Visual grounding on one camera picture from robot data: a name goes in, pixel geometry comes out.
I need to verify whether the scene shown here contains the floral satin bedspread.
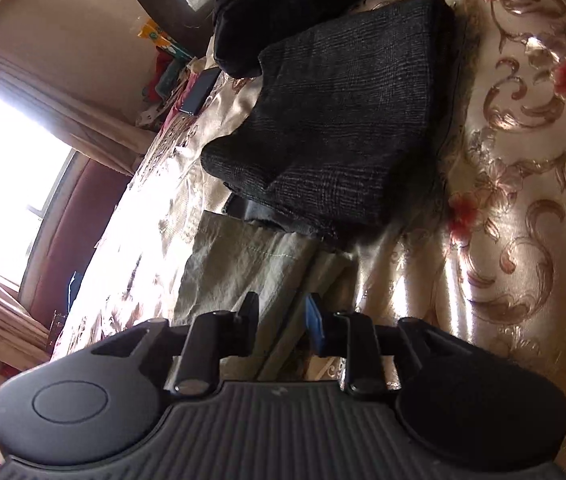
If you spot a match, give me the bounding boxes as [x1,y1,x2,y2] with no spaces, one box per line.
[50,0,566,461]

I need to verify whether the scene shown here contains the dark plaid folded pants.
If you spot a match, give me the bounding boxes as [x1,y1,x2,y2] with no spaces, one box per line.
[201,0,466,242]

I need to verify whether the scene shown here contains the window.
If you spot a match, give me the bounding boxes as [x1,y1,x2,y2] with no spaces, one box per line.
[0,85,78,287]

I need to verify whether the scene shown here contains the black clothing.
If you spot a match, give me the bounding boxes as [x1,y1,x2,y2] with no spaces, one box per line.
[212,0,349,80]

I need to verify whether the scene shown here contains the dark tablet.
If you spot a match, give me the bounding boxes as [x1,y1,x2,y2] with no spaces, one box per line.
[179,67,222,116]

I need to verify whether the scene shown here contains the grey-green pants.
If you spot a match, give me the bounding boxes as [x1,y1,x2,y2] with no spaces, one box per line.
[172,210,360,383]

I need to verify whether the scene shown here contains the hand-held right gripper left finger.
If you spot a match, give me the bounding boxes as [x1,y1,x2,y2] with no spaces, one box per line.
[90,291,260,395]

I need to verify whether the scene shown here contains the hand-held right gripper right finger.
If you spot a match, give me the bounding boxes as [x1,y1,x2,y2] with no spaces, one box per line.
[304,294,446,395]

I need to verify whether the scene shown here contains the cluttered bedside table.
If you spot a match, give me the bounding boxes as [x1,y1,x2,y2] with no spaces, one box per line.
[134,15,216,130]

